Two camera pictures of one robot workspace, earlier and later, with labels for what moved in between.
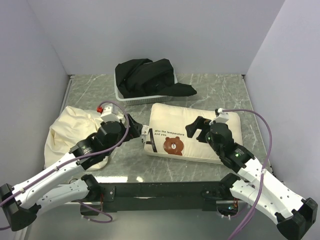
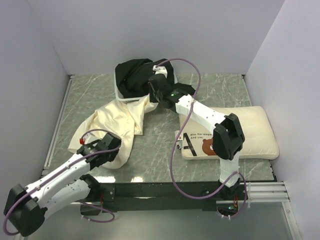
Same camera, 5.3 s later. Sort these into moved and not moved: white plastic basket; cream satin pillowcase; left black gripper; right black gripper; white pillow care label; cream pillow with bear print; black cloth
Moved: left black gripper; right black gripper; cream satin pillowcase; white pillow care label; cream pillow with bear print
Not moved: white plastic basket; black cloth
